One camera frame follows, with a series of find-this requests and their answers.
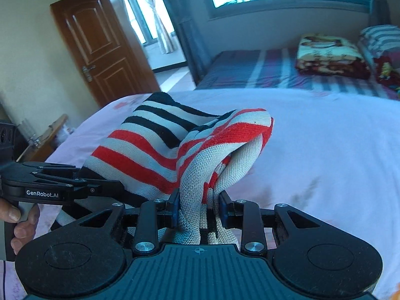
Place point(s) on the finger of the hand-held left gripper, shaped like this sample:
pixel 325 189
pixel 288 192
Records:
pixel 93 187

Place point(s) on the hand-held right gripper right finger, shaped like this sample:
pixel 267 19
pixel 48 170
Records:
pixel 223 207

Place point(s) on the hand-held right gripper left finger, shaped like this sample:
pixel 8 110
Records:
pixel 175 215

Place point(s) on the red white black striped sweater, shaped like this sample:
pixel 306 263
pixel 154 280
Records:
pixel 140 150

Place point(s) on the person's left hand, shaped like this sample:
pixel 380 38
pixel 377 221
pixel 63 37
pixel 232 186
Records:
pixel 28 225

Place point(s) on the wooden desk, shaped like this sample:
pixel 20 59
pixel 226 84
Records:
pixel 47 140

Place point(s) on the white plastic bag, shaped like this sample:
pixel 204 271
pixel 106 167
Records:
pixel 65 134

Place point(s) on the pink floral bed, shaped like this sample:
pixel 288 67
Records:
pixel 312 147

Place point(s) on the brown wooden door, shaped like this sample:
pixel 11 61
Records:
pixel 100 53

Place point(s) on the striped bed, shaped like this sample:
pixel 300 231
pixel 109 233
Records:
pixel 250 68

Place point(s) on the grey curtain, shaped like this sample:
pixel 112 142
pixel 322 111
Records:
pixel 190 43
pixel 379 0

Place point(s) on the light sheer curtain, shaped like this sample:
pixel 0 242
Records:
pixel 162 31

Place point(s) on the balcony window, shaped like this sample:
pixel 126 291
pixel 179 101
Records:
pixel 134 9

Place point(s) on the printed folded blanket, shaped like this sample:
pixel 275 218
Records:
pixel 331 56

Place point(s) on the red printed cloth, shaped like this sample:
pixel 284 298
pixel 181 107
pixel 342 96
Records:
pixel 387 72

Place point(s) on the striped grey pillow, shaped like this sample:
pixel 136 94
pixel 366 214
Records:
pixel 381 37

